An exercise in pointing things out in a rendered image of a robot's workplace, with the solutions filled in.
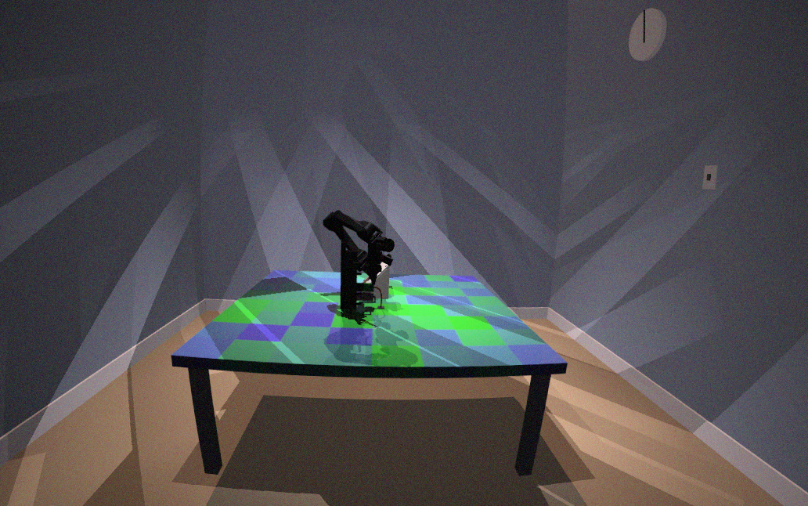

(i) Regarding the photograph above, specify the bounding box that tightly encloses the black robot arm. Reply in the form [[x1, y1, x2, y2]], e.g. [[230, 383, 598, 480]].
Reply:
[[323, 210, 395, 279]]

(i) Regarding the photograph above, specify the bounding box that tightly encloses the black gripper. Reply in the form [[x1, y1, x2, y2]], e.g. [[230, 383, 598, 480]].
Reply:
[[367, 249, 382, 284]]

